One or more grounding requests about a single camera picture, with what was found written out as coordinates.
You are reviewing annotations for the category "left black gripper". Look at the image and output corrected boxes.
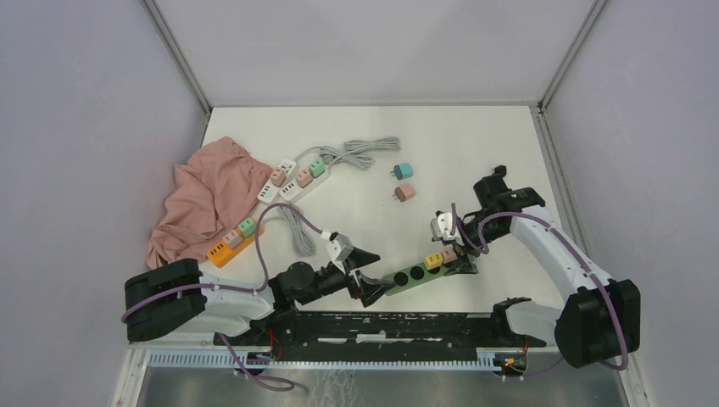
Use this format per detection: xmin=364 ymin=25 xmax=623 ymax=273
xmin=298 ymin=245 xmax=395 ymax=306

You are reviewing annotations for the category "green power strip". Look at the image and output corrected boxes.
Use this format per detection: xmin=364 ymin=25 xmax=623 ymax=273
xmin=382 ymin=259 xmax=464 ymax=296

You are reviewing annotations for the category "pink charger plug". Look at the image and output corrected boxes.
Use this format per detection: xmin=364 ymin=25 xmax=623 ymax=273
xmin=393 ymin=183 xmax=416 ymax=203

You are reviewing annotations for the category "teal usb charger plug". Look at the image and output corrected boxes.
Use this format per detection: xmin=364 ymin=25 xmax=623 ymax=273
xmin=391 ymin=163 xmax=414 ymax=181

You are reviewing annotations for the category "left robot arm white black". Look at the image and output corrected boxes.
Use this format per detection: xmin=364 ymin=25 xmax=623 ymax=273
xmin=121 ymin=259 xmax=396 ymax=345

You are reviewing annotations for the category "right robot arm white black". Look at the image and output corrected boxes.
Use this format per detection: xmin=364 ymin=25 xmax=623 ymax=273
xmin=431 ymin=165 xmax=641 ymax=371

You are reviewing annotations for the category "pink charger plug far end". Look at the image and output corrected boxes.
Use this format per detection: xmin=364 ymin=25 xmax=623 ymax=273
xmin=440 ymin=248 xmax=458 ymax=266

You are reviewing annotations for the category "yellow charger plug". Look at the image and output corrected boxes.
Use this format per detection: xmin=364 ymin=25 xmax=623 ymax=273
xmin=424 ymin=253 xmax=443 ymax=274

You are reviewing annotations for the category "pink plug on right strip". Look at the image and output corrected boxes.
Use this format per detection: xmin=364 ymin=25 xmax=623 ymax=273
xmin=296 ymin=169 xmax=314 ymax=188

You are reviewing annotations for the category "green plug on white strip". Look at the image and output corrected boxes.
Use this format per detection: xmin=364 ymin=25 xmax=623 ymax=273
xmin=308 ymin=158 xmax=326 ymax=179

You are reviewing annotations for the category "orange power strip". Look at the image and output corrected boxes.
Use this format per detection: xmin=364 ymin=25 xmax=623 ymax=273
xmin=207 ymin=218 xmax=265 ymax=268

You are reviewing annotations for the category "pink cloth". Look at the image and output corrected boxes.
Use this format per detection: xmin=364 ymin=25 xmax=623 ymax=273
xmin=145 ymin=137 xmax=273 ymax=270

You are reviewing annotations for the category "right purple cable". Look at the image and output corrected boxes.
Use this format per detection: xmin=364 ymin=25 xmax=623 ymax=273
xmin=450 ymin=203 xmax=630 ymax=382

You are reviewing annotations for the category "purple cable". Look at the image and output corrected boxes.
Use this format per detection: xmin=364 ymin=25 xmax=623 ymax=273
xmin=121 ymin=203 xmax=332 ymax=393
xmin=450 ymin=203 xmax=630 ymax=382

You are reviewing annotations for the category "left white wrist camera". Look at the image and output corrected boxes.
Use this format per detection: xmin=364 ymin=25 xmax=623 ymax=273
xmin=320 ymin=229 xmax=354 ymax=274

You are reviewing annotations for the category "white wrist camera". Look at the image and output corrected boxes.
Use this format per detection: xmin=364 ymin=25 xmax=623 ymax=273
xmin=320 ymin=229 xmax=354 ymax=274
xmin=430 ymin=211 xmax=460 ymax=243

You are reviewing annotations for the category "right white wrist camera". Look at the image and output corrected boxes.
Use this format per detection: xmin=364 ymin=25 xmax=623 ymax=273
xmin=430 ymin=211 xmax=460 ymax=243

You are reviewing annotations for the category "black mounting base plate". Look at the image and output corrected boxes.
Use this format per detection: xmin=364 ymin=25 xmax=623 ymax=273
xmin=228 ymin=311 xmax=546 ymax=362

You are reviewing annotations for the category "grey coiled cord lower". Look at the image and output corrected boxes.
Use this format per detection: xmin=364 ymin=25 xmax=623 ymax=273
xmin=259 ymin=203 xmax=319 ymax=259

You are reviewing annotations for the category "grey coiled cord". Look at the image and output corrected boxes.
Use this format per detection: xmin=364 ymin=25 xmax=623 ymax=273
xmin=259 ymin=203 xmax=319 ymax=259
xmin=293 ymin=136 xmax=402 ymax=171

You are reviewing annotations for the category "grey coiled cord upper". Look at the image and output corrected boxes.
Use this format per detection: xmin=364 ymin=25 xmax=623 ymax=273
xmin=293 ymin=136 xmax=402 ymax=171

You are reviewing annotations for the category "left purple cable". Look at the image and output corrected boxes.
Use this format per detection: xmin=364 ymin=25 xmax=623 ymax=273
xmin=121 ymin=203 xmax=332 ymax=393

